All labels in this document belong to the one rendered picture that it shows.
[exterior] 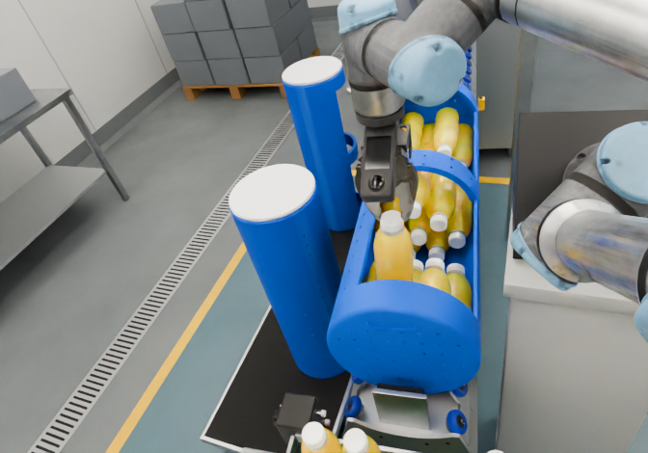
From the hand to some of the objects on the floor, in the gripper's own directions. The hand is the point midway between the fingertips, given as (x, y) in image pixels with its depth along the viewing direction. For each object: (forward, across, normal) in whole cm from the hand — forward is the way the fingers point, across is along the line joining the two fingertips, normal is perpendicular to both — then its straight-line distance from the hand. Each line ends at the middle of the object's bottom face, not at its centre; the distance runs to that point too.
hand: (391, 217), depth 79 cm
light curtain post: (+134, -34, -133) cm, 192 cm away
